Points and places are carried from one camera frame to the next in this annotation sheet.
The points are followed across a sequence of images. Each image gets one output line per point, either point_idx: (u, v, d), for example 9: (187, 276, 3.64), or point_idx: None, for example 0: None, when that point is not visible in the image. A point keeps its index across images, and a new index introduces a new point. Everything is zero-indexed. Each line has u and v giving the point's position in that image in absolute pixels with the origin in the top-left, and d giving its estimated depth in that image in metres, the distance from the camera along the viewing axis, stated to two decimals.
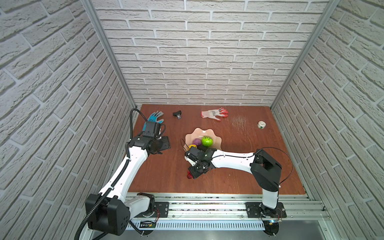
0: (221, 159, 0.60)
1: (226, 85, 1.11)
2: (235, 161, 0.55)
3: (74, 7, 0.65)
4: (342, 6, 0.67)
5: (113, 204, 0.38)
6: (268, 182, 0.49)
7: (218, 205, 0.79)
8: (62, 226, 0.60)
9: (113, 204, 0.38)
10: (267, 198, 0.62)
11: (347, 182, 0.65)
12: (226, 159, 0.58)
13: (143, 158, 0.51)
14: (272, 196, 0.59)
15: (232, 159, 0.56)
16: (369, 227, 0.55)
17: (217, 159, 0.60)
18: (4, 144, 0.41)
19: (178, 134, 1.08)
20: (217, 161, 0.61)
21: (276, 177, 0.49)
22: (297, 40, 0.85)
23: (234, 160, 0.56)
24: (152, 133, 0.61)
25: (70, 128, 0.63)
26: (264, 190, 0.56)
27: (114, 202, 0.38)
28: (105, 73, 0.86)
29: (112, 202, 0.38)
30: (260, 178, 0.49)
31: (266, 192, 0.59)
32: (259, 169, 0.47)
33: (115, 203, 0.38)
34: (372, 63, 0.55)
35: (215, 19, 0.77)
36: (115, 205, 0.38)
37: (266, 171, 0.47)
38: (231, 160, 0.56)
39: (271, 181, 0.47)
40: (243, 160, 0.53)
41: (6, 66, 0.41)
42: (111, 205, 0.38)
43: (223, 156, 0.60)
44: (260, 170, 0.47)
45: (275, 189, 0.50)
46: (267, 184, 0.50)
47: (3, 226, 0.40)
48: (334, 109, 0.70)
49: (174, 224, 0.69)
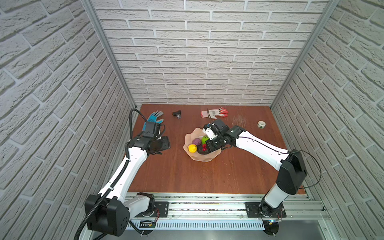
0: (248, 142, 0.55)
1: (226, 85, 1.11)
2: (265, 150, 0.51)
3: (74, 7, 0.65)
4: (342, 6, 0.67)
5: (113, 205, 0.38)
6: (290, 184, 0.47)
7: (218, 205, 0.79)
8: (62, 226, 0.61)
9: (113, 205, 0.38)
10: (272, 196, 0.62)
11: (347, 182, 0.65)
12: (254, 144, 0.54)
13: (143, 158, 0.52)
14: (280, 197, 0.58)
15: (263, 149, 0.52)
16: (369, 227, 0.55)
17: (245, 141, 0.56)
18: (4, 144, 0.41)
19: (178, 134, 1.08)
20: (244, 142, 0.57)
21: (299, 183, 0.45)
22: (297, 40, 0.85)
23: (263, 149, 0.52)
24: (152, 134, 0.61)
25: (70, 128, 0.63)
26: (273, 189, 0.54)
27: (114, 203, 0.38)
28: (105, 73, 0.86)
29: (112, 203, 0.38)
30: (285, 177, 0.47)
31: (275, 192, 0.59)
32: (288, 168, 0.44)
33: (115, 204, 0.38)
34: (372, 63, 0.55)
35: (215, 19, 0.77)
36: (115, 206, 0.38)
37: (295, 173, 0.44)
38: (259, 147, 0.53)
39: (295, 186, 0.45)
40: (273, 152, 0.50)
41: (6, 66, 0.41)
42: (111, 206, 0.38)
43: (251, 140, 0.55)
44: (292, 172, 0.43)
45: (290, 192, 0.49)
46: (286, 185, 0.48)
47: (3, 226, 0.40)
48: (334, 109, 0.70)
49: (174, 224, 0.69)
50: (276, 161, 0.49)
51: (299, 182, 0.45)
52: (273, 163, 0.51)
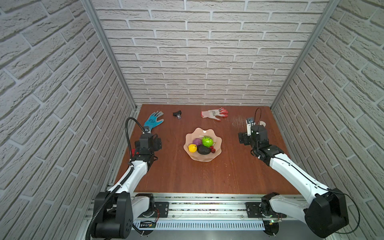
0: (283, 165, 0.53)
1: (226, 85, 1.11)
2: (300, 179, 0.48)
3: (74, 7, 0.65)
4: (342, 6, 0.67)
5: (123, 198, 0.41)
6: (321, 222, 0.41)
7: (218, 205, 0.79)
8: (62, 227, 0.60)
9: (123, 198, 0.41)
10: (281, 206, 0.61)
11: (347, 182, 0.65)
12: (289, 168, 0.51)
13: (144, 169, 0.57)
14: (289, 210, 0.57)
15: (299, 176, 0.48)
16: (369, 227, 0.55)
17: (280, 162, 0.54)
18: (4, 144, 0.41)
19: (178, 134, 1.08)
20: (279, 165, 0.55)
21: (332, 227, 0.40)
22: (297, 40, 0.85)
23: (299, 177, 0.48)
24: (147, 148, 0.67)
25: (70, 128, 0.63)
26: (289, 205, 0.56)
27: (123, 196, 0.41)
28: (105, 73, 0.86)
29: (122, 196, 0.41)
30: (317, 214, 0.42)
31: (289, 208, 0.56)
32: (324, 205, 0.39)
33: (124, 197, 0.41)
34: (372, 63, 0.55)
35: (215, 19, 0.77)
36: (125, 198, 0.41)
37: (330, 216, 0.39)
38: (296, 175, 0.49)
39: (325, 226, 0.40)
40: (309, 183, 0.46)
41: (6, 67, 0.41)
42: (121, 199, 0.41)
43: (286, 164, 0.53)
44: (326, 210, 0.39)
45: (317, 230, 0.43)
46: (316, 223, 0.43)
47: (3, 226, 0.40)
48: (334, 109, 0.70)
49: (174, 224, 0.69)
50: (310, 193, 0.45)
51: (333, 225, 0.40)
52: (306, 194, 0.46)
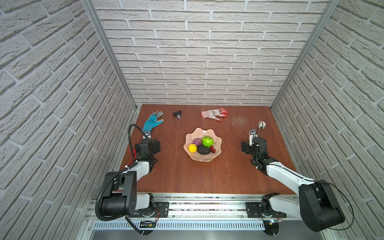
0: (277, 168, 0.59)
1: (226, 85, 1.11)
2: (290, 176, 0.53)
3: (74, 8, 0.65)
4: (342, 6, 0.67)
5: (130, 174, 0.46)
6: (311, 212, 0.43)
7: (218, 205, 0.79)
8: (62, 227, 0.60)
9: (129, 174, 0.46)
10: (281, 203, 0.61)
11: (347, 183, 0.65)
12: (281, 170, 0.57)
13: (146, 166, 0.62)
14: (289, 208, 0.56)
15: (287, 174, 0.54)
16: (369, 227, 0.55)
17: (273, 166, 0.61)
18: (4, 144, 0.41)
19: (178, 134, 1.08)
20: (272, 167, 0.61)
21: (325, 217, 0.42)
22: (297, 40, 0.85)
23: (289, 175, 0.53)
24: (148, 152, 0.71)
25: (70, 128, 0.63)
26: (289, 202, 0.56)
27: (129, 173, 0.46)
28: (105, 73, 0.86)
29: (128, 173, 0.46)
30: (306, 203, 0.45)
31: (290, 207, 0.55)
32: (308, 192, 0.43)
33: (130, 174, 0.46)
34: (372, 63, 0.55)
35: (215, 19, 0.77)
36: (131, 174, 0.46)
37: (317, 203, 0.42)
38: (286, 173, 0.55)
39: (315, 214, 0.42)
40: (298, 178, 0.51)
41: (6, 66, 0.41)
42: (128, 175, 0.46)
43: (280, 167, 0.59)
44: (311, 196, 0.43)
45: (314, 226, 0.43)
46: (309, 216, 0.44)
47: (3, 226, 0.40)
48: (334, 109, 0.70)
49: (174, 224, 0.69)
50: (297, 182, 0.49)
51: (325, 216, 0.42)
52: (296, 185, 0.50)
